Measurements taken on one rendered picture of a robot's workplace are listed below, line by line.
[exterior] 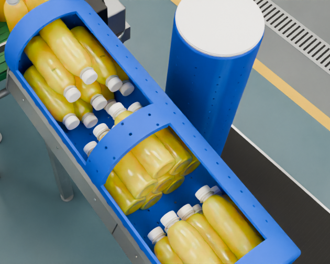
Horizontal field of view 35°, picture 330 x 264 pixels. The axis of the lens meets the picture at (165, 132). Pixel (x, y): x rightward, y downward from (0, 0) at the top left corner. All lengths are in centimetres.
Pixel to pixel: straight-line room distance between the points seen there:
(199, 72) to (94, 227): 102
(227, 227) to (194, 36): 64
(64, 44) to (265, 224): 67
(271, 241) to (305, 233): 121
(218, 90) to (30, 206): 112
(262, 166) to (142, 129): 129
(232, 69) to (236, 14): 17
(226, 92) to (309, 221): 85
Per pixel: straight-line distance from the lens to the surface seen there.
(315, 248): 236
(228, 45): 162
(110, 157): 122
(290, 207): 239
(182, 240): 121
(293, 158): 267
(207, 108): 183
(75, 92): 139
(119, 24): 196
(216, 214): 124
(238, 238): 122
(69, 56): 138
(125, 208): 130
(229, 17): 169
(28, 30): 141
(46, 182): 252
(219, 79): 169
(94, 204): 154
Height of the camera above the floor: 229
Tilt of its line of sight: 61 degrees down
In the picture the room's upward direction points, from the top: 8 degrees clockwise
